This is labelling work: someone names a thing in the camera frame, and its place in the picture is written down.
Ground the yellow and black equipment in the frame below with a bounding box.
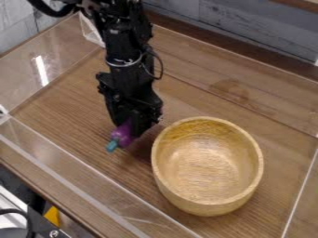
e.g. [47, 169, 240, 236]
[27, 203, 79, 238]

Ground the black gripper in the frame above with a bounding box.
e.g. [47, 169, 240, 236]
[97, 61, 165, 139]

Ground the purple toy eggplant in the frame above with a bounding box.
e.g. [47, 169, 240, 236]
[106, 121, 134, 152]

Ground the light wooden bowl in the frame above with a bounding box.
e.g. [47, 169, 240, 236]
[151, 116, 265, 217]

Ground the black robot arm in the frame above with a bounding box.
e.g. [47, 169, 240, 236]
[27, 0, 165, 137]

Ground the black cable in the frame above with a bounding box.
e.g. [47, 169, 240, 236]
[0, 208, 37, 238]

